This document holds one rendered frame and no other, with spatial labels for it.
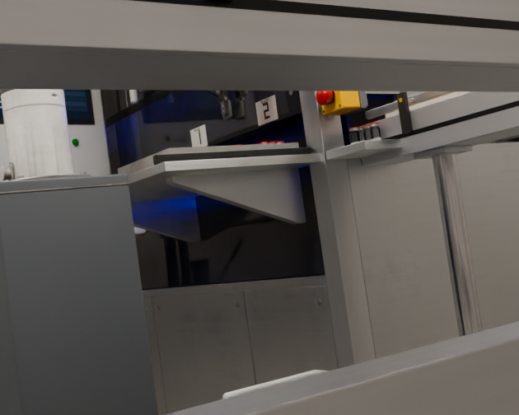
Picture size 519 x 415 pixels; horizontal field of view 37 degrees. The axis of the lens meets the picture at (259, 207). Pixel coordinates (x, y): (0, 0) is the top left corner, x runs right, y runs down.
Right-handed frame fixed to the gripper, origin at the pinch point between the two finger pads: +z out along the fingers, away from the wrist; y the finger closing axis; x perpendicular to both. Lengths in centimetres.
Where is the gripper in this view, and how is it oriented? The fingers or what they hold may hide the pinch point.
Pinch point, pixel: (232, 109)
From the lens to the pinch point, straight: 181.3
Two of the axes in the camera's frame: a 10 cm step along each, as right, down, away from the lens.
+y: 8.2, -0.8, 5.7
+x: -5.6, 1.2, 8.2
